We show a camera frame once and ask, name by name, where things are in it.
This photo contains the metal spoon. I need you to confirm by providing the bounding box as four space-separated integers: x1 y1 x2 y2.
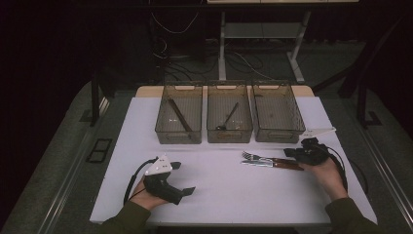
215 101 240 132

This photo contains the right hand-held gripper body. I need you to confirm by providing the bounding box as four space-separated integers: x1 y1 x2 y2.
297 127 337 166

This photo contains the black metal stand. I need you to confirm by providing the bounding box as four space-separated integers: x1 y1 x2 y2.
355 81 384 129

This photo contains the white metal desk frame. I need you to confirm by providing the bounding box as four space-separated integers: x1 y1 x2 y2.
206 0 359 85

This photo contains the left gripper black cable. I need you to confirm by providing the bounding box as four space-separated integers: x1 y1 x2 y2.
123 157 160 207

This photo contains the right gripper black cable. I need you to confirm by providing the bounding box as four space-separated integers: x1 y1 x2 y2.
326 145 349 193

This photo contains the person's right hand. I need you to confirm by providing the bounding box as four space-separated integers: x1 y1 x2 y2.
298 158 349 201

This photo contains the wooden-handled fork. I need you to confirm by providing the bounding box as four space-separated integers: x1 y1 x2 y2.
242 150 297 164

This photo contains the white table cover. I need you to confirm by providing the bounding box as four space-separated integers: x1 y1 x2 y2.
90 96 378 227

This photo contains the black chopstick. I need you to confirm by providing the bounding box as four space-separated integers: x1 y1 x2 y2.
167 97 193 132

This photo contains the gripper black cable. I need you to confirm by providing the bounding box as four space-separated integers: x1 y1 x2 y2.
123 157 160 207
326 145 349 193

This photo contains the hanging white cable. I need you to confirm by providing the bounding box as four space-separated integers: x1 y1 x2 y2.
150 11 200 35

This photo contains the floor cable bundle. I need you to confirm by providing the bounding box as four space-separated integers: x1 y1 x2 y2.
159 48 277 83

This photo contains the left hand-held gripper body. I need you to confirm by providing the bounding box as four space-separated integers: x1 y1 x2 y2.
143 154 185 206

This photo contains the black floor outlet frame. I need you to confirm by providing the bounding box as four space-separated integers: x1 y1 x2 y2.
85 137 114 164

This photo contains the mesh bin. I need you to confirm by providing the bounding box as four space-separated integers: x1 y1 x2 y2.
251 80 307 144
154 81 204 145
206 80 253 144

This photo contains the person's left hand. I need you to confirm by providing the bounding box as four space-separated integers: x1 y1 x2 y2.
130 176 169 212

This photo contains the brown chopstick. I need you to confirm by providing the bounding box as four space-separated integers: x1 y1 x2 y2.
168 97 195 133

